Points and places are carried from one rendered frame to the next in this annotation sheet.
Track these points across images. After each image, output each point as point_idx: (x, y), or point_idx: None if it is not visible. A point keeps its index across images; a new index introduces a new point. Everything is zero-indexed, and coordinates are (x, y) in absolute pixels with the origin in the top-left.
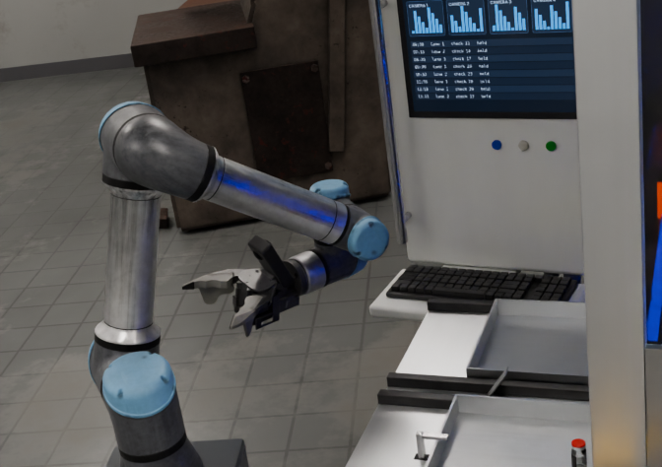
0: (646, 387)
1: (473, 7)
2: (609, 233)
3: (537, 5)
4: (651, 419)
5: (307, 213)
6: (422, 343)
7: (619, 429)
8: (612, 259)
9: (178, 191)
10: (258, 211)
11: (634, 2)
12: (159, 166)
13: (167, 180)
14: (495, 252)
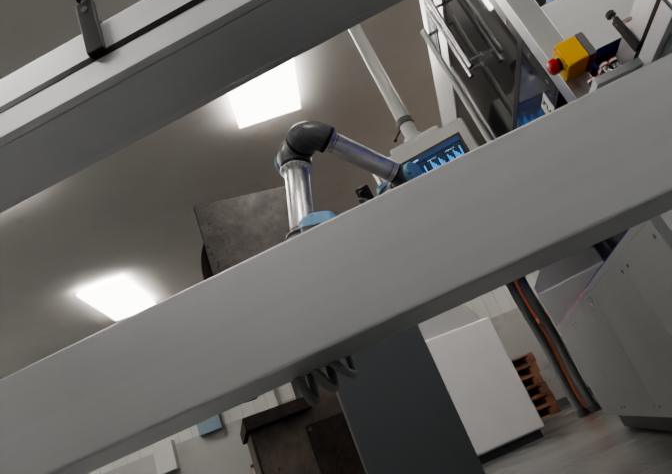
0: (551, 20)
1: (421, 166)
2: None
3: (447, 152)
4: (561, 30)
5: (380, 155)
6: None
7: (551, 41)
8: None
9: (320, 136)
10: (358, 151)
11: None
12: (310, 126)
13: (315, 131)
14: None
